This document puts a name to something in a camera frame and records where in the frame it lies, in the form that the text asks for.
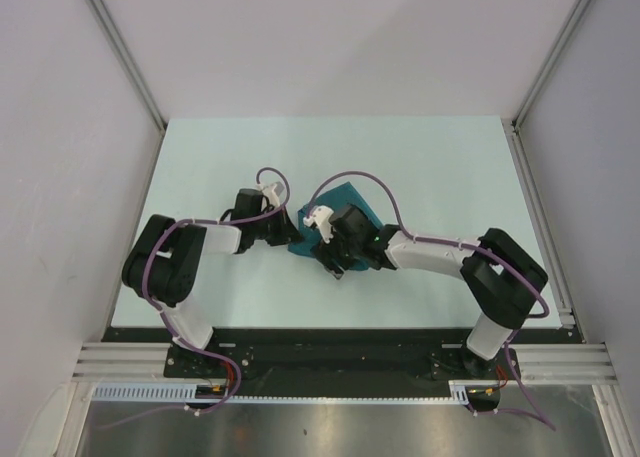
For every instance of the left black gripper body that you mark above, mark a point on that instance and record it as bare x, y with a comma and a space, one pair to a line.
268, 228

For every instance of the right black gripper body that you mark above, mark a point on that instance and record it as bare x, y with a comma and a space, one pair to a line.
345, 253

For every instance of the teal cloth napkin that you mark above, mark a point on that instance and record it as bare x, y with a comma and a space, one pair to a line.
335, 198

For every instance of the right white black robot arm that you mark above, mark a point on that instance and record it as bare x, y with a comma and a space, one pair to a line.
502, 277

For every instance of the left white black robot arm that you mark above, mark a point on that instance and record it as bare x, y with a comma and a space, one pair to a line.
163, 263

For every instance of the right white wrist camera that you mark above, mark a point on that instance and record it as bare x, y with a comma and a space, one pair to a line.
319, 219

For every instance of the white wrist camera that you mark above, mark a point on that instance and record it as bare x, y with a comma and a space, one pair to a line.
273, 193
319, 219

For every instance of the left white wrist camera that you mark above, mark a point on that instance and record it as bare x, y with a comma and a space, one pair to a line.
273, 193

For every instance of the white slotted cable duct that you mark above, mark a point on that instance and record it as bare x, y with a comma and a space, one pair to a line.
205, 395

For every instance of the right aluminium corner post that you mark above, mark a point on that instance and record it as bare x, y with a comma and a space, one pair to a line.
560, 44

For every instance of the aluminium corner post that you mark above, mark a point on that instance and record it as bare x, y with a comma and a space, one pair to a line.
121, 50
560, 44

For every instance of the left aluminium corner post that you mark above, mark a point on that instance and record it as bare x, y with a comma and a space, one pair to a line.
121, 50

